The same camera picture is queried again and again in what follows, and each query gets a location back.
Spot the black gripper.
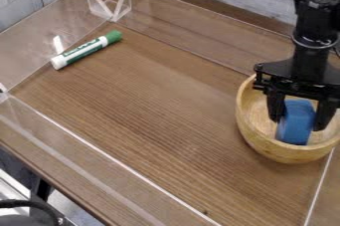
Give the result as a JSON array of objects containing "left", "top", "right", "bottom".
[{"left": 251, "top": 58, "right": 340, "bottom": 131}]

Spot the blue block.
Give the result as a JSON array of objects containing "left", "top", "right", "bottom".
[{"left": 274, "top": 100, "right": 314, "bottom": 145}]

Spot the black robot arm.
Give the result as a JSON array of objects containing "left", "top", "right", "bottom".
[{"left": 251, "top": 0, "right": 340, "bottom": 131}]

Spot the brown wooden bowl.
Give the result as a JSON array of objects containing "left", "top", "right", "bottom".
[{"left": 234, "top": 76, "right": 340, "bottom": 164}]

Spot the green white marker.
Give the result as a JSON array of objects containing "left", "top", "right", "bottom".
[{"left": 50, "top": 30, "right": 122, "bottom": 70}]

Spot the clear acrylic tray wall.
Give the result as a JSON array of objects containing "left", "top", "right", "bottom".
[{"left": 0, "top": 0, "right": 340, "bottom": 226}]

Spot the black cable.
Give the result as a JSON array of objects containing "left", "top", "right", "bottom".
[{"left": 0, "top": 198, "right": 59, "bottom": 226}]

